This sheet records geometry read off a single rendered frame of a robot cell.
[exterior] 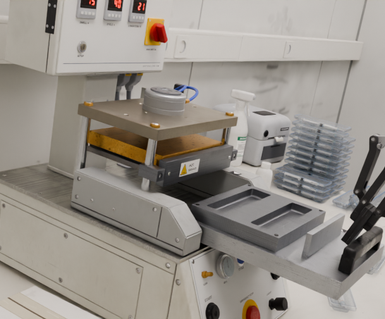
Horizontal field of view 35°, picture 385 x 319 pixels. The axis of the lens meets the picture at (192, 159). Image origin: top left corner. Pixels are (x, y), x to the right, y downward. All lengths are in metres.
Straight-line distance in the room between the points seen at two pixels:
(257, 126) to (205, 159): 0.94
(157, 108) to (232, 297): 0.36
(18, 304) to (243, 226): 0.37
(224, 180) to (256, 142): 0.84
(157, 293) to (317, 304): 0.44
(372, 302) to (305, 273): 0.50
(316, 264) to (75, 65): 0.55
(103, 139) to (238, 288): 0.36
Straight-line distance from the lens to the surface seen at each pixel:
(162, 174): 1.02
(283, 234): 0.98
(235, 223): 0.99
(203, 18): 2.10
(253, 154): 2.08
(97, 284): 1.11
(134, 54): 1.26
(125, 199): 1.03
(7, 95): 1.51
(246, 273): 1.14
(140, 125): 1.02
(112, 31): 1.20
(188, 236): 0.98
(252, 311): 1.14
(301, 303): 1.33
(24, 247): 1.22
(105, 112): 1.07
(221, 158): 1.18
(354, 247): 0.96
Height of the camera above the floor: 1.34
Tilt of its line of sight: 15 degrees down
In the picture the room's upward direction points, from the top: 10 degrees clockwise
